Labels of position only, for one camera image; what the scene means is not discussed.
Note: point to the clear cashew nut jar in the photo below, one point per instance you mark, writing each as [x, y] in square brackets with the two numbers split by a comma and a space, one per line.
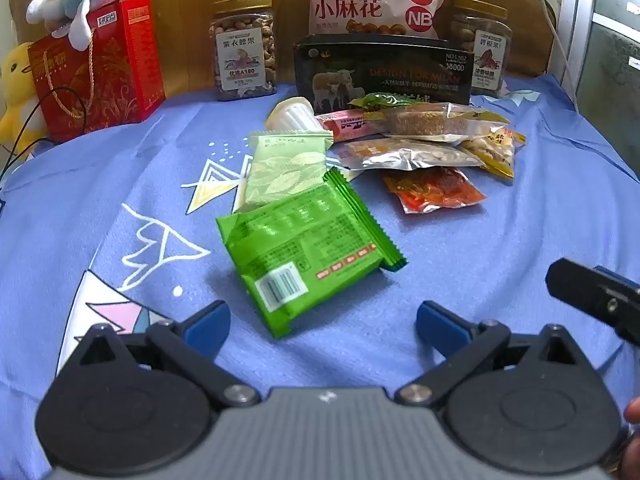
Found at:
[242, 35]

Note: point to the clear grain bar packet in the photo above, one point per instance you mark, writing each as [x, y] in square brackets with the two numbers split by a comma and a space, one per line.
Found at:
[425, 122]

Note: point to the yellow duck plush toy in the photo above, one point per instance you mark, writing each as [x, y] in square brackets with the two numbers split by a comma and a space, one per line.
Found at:
[17, 90]

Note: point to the large pink snack bag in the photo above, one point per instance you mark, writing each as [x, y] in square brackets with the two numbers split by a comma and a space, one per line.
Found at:
[350, 5]

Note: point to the white jelly cup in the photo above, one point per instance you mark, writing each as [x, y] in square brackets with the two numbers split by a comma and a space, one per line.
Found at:
[292, 117]

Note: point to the blue printed cloth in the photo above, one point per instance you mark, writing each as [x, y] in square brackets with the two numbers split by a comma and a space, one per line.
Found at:
[500, 250]

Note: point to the pink snack bar packet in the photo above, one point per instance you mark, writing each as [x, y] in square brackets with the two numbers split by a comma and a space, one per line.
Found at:
[345, 127]

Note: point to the wooden board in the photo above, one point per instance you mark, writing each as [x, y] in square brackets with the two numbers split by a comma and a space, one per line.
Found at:
[190, 10]

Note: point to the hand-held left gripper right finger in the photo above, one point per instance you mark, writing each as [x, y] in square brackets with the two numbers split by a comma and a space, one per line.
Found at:
[440, 322]

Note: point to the black tin box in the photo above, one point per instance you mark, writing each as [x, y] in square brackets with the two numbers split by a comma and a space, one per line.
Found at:
[400, 67]

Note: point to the red spicy snack packet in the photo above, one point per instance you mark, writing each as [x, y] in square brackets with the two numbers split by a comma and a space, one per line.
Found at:
[435, 190]

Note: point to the white window frame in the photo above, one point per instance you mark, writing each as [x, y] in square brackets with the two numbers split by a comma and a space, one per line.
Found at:
[575, 0]

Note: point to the red gift box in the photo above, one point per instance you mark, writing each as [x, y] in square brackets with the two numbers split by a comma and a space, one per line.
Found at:
[120, 70]

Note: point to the yellow nut packet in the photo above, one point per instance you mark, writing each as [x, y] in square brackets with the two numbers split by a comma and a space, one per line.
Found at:
[495, 152]

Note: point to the light green leaf-print packet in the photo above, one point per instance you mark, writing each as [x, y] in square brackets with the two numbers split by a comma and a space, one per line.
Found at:
[285, 165]

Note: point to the bright green snack packet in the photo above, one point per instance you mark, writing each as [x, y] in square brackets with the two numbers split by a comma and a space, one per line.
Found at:
[300, 250]

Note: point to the orange and clear seed packet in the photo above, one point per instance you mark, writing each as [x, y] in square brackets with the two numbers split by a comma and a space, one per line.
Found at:
[400, 155]

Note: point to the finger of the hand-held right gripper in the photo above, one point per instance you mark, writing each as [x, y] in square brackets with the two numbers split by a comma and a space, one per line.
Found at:
[590, 295]

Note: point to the green pickled vegetable packet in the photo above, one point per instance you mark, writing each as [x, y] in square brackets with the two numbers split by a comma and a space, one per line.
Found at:
[380, 101]

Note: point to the clear pecan nut jar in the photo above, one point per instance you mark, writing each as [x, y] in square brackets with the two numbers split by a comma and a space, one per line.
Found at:
[480, 35]

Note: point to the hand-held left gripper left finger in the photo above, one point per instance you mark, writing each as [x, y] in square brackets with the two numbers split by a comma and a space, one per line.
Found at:
[207, 322]

